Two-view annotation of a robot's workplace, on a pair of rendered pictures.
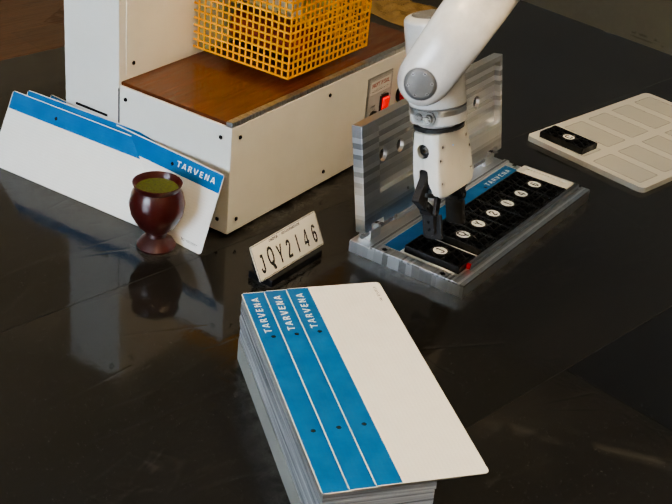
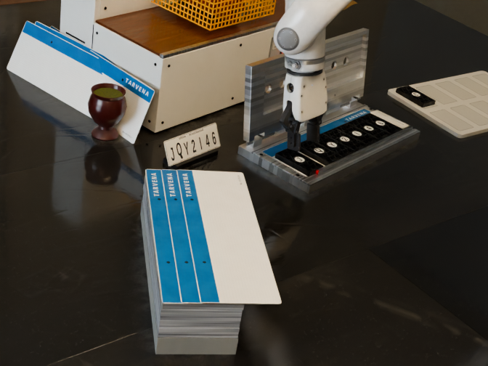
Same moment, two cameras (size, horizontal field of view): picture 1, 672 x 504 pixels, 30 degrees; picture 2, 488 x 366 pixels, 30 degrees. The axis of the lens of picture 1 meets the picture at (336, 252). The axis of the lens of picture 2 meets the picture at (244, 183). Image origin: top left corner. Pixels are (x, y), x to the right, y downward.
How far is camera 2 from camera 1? 0.21 m
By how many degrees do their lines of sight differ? 4
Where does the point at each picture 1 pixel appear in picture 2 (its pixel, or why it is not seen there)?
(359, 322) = (221, 197)
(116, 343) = (60, 194)
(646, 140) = (473, 102)
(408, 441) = (231, 277)
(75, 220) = (54, 112)
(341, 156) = not seen: hidden behind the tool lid
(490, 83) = (358, 49)
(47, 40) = not seen: outside the picture
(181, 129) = (131, 57)
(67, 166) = (55, 75)
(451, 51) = (310, 17)
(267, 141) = (189, 71)
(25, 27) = not seen: outside the picture
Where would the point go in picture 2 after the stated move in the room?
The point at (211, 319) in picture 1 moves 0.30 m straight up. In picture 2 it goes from (129, 186) to (142, 51)
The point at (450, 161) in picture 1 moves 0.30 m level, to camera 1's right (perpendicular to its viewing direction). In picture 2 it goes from (308, 96) to (452, 125)
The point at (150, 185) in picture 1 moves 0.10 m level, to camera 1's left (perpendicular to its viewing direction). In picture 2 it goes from (103, 92) to (59, 83)
